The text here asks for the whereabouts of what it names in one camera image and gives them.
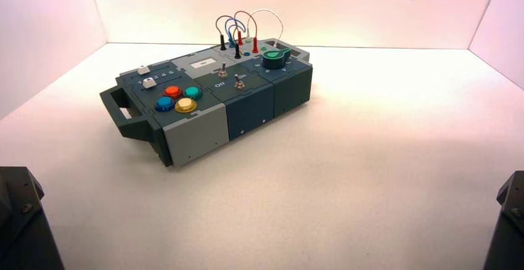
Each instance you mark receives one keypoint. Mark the grey blue modular control box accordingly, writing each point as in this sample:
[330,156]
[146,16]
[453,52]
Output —
[204,125]

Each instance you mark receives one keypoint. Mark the small metal toggle switch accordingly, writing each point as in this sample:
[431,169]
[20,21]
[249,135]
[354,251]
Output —
[222,71]
[240,84]

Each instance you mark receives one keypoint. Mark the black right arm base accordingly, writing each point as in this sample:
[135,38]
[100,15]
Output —
[507,227]

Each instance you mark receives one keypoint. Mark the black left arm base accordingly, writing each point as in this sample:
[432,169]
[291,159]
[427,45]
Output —
[24,227]

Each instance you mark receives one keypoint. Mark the green rotary knob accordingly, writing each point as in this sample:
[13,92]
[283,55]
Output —
[276,58]

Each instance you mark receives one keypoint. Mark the teal round push button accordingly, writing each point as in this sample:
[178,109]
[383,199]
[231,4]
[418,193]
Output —
[193,93]

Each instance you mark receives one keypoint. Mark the yellow round push button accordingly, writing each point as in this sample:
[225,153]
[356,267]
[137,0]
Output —
[185,105]

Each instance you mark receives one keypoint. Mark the orange round push button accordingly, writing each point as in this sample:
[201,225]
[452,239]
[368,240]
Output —
[173,91]

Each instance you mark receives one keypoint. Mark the blue round push button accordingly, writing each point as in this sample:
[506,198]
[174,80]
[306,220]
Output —
[164,103]

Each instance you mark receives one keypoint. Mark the white slider knob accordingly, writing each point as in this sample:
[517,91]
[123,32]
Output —
[149,83]
[143,70]

